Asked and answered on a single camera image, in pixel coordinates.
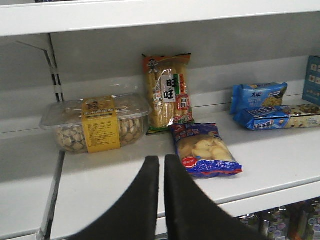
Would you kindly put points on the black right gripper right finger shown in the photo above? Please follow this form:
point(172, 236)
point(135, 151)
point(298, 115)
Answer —
point(191, 214)

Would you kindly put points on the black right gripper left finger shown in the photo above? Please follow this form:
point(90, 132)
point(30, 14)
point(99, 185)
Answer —
point(134, 215)

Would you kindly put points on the blue round biscuit bag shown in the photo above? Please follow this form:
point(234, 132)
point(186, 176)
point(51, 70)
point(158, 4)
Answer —
point(202, 151)

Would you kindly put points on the clear tub yellow label biscuits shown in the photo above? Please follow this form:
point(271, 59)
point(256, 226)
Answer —
point(97, 124)

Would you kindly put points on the lower shelf bottle row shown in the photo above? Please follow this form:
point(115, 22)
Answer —
point(297, 221)

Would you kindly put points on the rice cracker stick bag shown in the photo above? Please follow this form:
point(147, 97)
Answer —
point(167, 91)

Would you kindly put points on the upper blue cracker pack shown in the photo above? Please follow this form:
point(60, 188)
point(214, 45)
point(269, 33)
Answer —
point(257, 95)

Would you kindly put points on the long blue cookie pack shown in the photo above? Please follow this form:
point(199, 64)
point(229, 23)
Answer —
point(279, 117)

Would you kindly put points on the blue box at edge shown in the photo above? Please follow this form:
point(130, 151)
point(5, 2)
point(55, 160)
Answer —
point(311, 90)

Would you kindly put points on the white store shelving unit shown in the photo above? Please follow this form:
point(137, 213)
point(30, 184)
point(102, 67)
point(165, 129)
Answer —
point(70, 50)

